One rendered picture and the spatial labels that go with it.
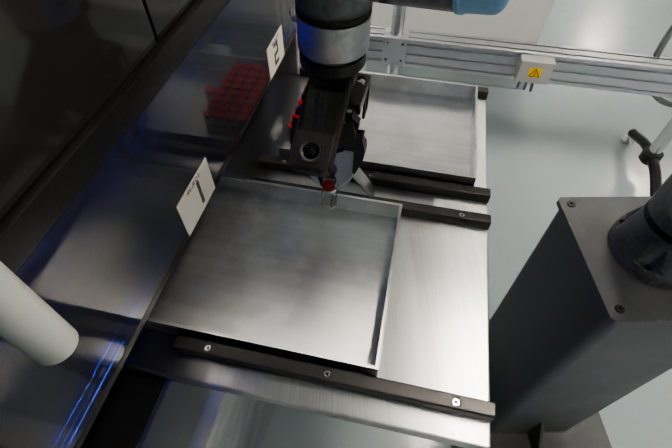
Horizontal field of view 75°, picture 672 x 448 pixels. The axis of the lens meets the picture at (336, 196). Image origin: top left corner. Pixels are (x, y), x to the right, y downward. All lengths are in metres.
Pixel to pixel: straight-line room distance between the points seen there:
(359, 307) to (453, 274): 0.15
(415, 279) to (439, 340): 0.09
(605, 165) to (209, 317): 2.02
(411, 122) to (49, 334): 0.73
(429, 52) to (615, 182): 1.04
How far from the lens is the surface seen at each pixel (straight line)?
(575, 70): 1.92
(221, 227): 0.72
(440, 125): 0.89
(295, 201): 0.73
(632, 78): 2.00
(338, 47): 0.44
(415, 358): 0.61
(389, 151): 0.82
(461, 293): 0.66
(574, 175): 2.25
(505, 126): 2.37
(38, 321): 0.29
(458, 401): 0.59
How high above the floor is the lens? 1.45
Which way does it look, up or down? 50 degrees down
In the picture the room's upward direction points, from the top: straight up
